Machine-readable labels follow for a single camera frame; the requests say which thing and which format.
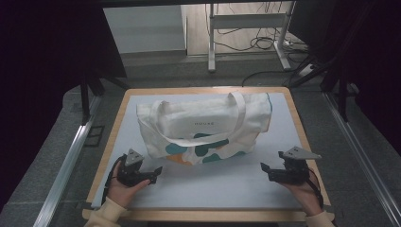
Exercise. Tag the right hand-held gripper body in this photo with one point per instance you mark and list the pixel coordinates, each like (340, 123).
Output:
(293, 171)

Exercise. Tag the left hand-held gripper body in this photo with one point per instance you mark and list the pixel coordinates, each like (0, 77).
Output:
(132, 175)

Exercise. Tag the cream canvas tote bag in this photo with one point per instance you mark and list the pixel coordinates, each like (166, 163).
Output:
(201, 121)

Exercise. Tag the person's left hand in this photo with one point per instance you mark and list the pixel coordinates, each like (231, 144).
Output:
(121, 193)

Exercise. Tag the person's right hand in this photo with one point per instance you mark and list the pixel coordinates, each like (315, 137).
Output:
(307, 197)

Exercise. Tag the black floor grid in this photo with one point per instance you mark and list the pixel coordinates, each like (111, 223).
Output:
(94, 136)

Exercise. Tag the white table mat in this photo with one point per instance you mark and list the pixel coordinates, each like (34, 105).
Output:
(214, 186)

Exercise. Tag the wooden framed work board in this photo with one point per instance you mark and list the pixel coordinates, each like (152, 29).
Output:
(208, 215)

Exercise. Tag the black stand legs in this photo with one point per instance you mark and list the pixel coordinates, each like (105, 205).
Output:
(85, 97)
(342, 94)

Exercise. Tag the white power strip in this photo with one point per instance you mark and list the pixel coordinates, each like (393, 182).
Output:
(306, 70)

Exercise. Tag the dark curtain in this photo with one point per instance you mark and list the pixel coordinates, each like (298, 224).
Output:
(47, 63)
(375, 63)

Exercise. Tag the white panel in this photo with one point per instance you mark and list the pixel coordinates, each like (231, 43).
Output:
(143, 30)

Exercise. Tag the aluminium rail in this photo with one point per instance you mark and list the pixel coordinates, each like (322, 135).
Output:
(64, 175)
(365, 164)

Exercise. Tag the white metal desk frame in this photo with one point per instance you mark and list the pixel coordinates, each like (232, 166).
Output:
(246, 21)

